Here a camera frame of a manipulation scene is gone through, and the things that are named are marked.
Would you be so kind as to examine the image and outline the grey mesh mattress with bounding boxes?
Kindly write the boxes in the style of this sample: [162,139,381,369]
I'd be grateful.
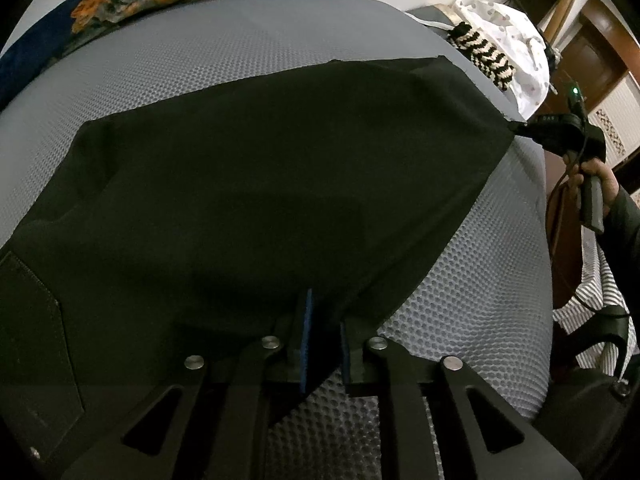
[1,0,552,479]

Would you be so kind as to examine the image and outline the person's right forearm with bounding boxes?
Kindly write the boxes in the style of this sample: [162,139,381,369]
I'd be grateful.
[598,188,639,288]

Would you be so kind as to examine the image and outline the black pants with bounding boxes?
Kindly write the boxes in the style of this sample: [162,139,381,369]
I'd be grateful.
[1,58,513,458]

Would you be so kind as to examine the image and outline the person's right hand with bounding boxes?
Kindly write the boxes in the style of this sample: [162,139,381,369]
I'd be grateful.
[563,155,620,217]

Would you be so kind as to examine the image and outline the black white zigzag cloth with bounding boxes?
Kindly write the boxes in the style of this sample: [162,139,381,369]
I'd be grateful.
[448,22,515,91]

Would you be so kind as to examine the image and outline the striped bed sheet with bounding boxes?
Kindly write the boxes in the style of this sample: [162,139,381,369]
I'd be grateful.
[552,228,638,379]

